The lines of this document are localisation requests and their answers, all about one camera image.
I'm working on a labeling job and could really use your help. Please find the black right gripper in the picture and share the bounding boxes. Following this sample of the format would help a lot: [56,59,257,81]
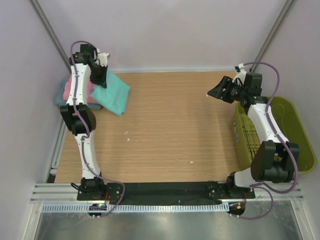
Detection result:
[207,76,247,104]

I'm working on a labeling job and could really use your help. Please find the teal t shirt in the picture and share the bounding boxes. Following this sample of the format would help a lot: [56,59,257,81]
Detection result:
[90,71,131,117]

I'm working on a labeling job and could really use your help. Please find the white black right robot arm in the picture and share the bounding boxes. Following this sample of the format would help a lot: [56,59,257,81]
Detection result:
[207,71,300,198]

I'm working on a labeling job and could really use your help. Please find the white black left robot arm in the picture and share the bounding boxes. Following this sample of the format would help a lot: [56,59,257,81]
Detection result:
[60,40,109,200]

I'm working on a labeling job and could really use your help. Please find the grey blue folded t shirt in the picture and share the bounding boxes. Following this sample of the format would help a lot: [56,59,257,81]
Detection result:
[54,79,102,110]

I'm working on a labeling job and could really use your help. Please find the olive green plastic basket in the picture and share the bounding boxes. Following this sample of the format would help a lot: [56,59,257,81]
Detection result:
[231,96,317,174]

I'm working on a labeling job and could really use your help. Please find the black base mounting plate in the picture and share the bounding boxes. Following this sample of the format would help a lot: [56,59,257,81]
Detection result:
[70,180,256,206]

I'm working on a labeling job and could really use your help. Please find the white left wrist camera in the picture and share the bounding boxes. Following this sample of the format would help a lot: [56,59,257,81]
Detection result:
[95,48,110,67]

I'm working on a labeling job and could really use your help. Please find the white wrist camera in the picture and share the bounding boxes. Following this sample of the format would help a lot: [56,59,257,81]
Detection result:
[232,63,247,84]
[95,48,110,67]

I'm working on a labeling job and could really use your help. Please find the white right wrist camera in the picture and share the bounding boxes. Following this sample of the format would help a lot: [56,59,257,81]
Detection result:
[232,63,247,84]

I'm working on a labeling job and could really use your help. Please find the aluminium frame rail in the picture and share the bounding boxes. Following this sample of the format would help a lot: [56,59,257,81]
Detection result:
[29,180,305,204]

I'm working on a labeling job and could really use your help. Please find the white slotted cable duct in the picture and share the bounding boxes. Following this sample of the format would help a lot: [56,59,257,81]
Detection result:
[41,202,229,214]

